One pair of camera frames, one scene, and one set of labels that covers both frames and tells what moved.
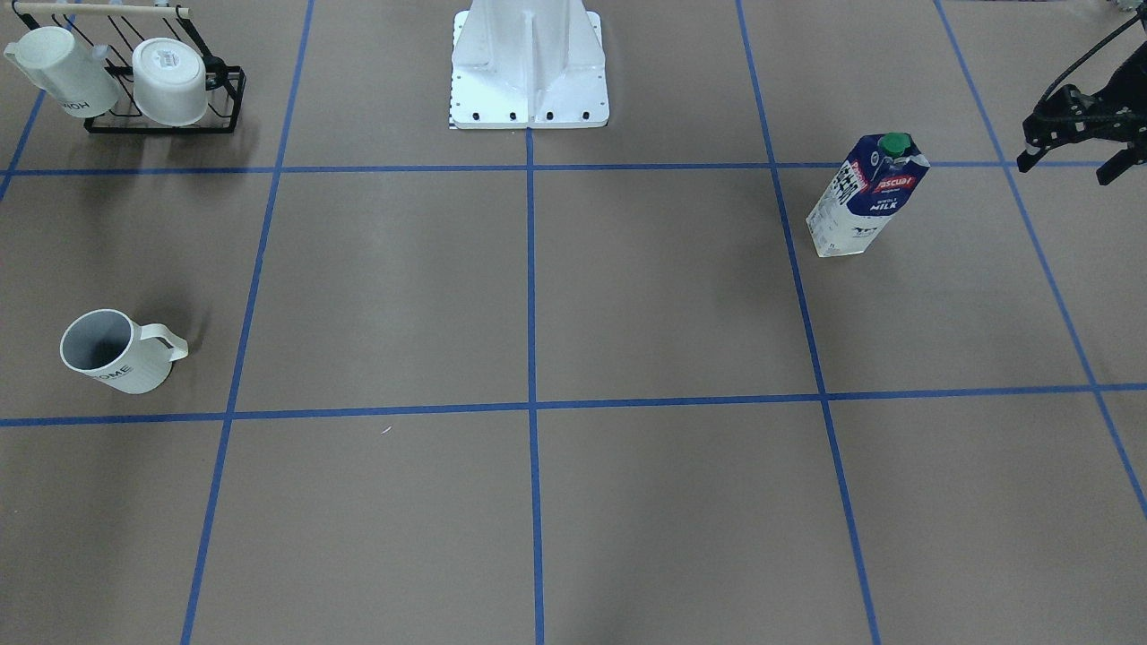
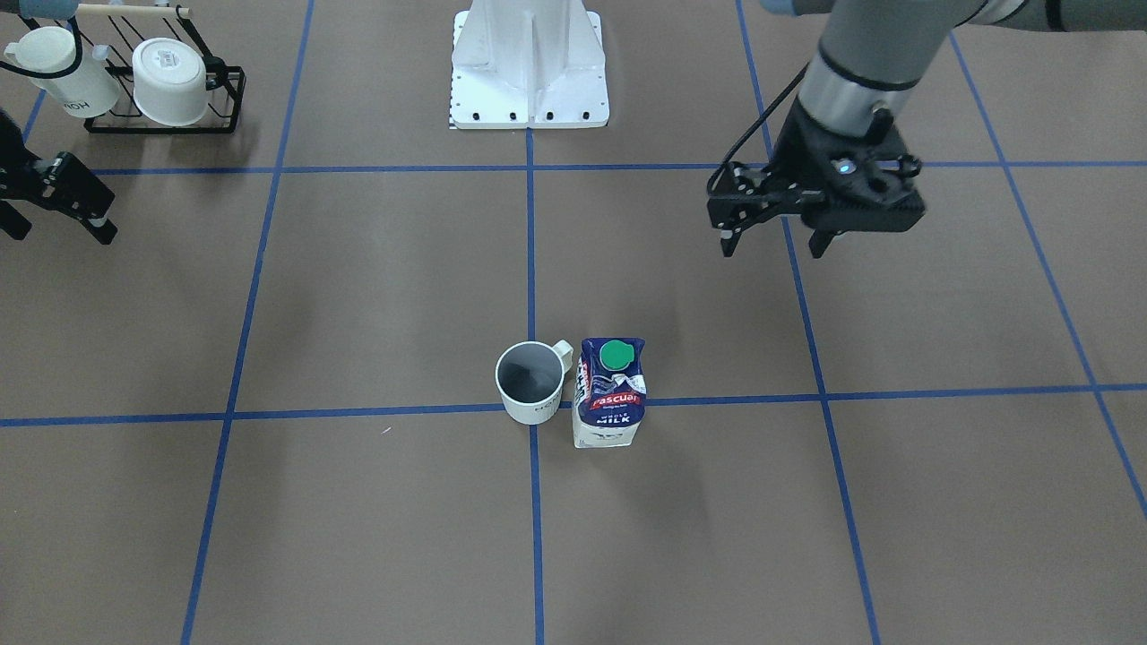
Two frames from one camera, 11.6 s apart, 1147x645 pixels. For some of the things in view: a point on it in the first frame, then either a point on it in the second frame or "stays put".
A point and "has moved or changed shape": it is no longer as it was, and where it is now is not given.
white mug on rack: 82,84 stays put
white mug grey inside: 132,357 -> 529,376
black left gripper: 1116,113 -> 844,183
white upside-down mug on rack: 169,80 stays put
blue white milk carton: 882,172 has moved or changed shape
